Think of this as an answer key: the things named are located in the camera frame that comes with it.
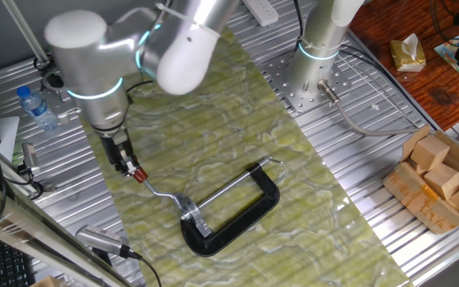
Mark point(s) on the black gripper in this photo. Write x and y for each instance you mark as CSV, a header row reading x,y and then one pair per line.
x,y
118,153

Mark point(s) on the metal lever with red knob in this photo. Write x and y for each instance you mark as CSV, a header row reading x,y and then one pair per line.
x,y
141,175

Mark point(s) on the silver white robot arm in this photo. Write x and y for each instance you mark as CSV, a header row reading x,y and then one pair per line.
x,y
86,52

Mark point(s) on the clear water bottle blue cap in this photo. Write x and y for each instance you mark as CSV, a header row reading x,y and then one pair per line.
x,y
38,109

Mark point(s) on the green marble pattern mat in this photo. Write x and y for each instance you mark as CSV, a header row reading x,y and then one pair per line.
x,y
233,119

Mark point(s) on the black C-clamp with steel screw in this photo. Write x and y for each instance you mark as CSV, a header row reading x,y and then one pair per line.
x,y
237,229

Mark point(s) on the white paper sheet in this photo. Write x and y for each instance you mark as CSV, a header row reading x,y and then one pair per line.
x,y
4,135

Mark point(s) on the aluminium profile pole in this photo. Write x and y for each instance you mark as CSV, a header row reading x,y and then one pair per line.
x,y
25,32

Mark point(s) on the silver robot mounting plate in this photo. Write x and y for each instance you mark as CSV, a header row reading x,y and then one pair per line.
x,y
277,75

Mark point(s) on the white power strip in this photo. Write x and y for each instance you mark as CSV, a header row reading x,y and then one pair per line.
x,y
263,12

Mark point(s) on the brown cardboard box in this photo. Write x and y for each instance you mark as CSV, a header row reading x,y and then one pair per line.
x,y
417,199

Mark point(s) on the yellow tissue pack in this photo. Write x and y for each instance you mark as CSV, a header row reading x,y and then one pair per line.
x,y
406,53

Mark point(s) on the brown wooden table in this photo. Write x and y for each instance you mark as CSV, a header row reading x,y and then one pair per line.
x,y
432,99

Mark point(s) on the colourful picture card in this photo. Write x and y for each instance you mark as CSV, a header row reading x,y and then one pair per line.
x,y
446,52

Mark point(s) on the ribbed silver camera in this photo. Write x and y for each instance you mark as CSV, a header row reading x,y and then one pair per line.
x,y
98,239

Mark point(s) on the small grey camera on mount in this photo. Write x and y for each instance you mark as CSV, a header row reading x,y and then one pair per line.
x,y
29,155

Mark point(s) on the aluminium frame beam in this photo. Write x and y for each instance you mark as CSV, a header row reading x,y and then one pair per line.
x,y
54,247

